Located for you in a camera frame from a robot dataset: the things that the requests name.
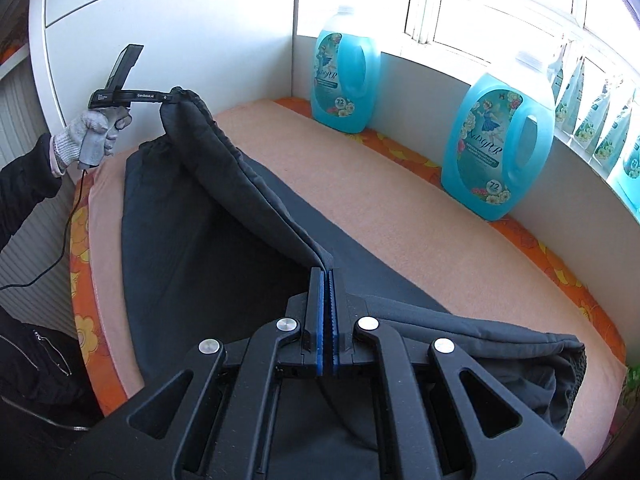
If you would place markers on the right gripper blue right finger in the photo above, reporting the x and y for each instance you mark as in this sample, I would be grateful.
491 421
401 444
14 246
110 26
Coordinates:
340 326

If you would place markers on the blue detergent bottle far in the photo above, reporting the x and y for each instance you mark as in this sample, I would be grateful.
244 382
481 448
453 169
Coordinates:
345 72

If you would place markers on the left hand white glove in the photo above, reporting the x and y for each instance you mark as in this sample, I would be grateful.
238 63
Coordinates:
66 144

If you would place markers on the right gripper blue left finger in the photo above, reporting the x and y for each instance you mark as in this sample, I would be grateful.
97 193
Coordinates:
313 331

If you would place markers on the white window frame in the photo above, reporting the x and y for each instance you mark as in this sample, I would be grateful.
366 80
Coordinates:
458 37

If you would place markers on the black pants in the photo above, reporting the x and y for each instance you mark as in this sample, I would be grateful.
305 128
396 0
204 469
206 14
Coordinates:
217 254

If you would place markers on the blue detergent bottle near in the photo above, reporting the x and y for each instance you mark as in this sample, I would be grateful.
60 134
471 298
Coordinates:
501 137

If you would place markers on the white wardrobe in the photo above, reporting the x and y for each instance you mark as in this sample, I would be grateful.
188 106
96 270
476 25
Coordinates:
227 51

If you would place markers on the left forearm black sleeve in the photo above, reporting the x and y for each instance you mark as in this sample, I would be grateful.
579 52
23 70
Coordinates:
25 183

